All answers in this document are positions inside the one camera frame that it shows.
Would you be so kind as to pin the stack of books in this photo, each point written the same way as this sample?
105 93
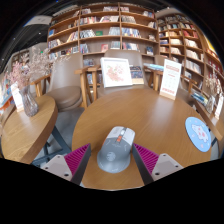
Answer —
199 98

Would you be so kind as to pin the grey computer mouse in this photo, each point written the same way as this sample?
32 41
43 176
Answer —
115 153

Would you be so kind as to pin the dark covered book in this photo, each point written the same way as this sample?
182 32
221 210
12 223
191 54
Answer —
136 75

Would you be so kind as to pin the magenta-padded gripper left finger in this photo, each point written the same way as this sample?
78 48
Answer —
75 160

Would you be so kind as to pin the round light blue mouse pad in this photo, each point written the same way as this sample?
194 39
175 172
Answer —
198 133

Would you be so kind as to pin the white sign on wooden base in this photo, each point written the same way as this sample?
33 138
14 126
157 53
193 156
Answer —
170 79

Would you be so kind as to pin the white framed floral picture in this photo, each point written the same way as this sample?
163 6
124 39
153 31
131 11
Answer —
116 72

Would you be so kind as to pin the glass vase with pale flowers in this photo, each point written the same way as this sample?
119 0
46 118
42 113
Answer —
210 105

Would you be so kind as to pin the small white sign card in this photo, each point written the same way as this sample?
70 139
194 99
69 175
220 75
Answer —
219 106
17 97

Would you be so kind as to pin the light blue flat books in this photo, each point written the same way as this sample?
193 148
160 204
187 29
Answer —
153 67

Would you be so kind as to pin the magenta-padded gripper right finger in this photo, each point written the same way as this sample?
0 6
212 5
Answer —
148 160

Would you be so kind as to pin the brown upholstered wooden armchair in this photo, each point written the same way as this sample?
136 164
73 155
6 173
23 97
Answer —
186 96
65 76
133 58

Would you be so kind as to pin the round wooden side table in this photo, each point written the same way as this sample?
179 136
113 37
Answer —
216 128
26 130

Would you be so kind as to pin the glass vase with pink flowers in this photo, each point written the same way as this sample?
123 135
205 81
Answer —
30 105

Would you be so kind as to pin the wide wooden bookshelf unit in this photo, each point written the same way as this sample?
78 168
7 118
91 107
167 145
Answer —
100 33

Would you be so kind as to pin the tall wooden bookshelf unit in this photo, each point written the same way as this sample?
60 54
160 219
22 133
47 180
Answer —
186 46

